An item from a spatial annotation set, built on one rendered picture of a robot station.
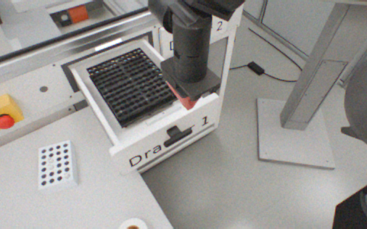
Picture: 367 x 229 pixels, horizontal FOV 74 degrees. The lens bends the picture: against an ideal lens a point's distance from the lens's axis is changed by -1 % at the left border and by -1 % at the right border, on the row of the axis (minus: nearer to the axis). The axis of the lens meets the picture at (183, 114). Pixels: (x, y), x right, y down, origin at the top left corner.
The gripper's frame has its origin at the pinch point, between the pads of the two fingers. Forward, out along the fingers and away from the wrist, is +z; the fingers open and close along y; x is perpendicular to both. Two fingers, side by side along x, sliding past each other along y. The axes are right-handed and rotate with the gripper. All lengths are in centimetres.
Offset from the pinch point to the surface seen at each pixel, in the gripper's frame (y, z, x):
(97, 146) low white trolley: 17.8, 23.8, 19.0
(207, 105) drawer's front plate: 2.4, 7.7, -7.5
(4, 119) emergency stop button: 29.3, 11.0, 35.4
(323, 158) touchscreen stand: -18, 96, -92
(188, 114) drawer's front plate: 2.4, 7.1, -1.8
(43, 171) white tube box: 17.0, 21.1, 33.7
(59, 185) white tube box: 10.7, 21.0, 31.5
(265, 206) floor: -18, 99, -43
